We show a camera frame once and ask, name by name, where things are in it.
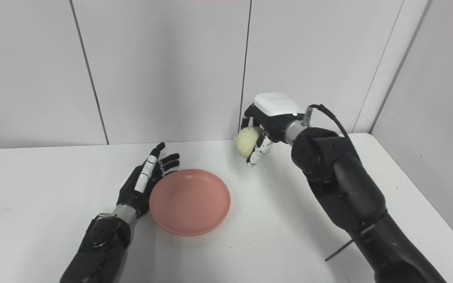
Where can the pink round plate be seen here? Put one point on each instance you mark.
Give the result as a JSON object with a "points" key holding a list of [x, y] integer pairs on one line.
{"points": [[190, 201]]}

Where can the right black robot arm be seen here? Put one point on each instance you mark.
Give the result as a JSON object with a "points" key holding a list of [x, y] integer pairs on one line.
{"points": [[352, 196]]}

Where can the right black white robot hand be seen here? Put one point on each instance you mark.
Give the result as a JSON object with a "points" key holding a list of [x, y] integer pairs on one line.
{"points": [[273, 118]]}

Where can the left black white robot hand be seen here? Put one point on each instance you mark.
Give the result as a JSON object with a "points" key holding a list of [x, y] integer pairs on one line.
{"points": [[144, 184]]}

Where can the white steamed bun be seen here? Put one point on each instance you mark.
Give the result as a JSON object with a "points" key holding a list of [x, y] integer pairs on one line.
{"points": [[248, 141]]}

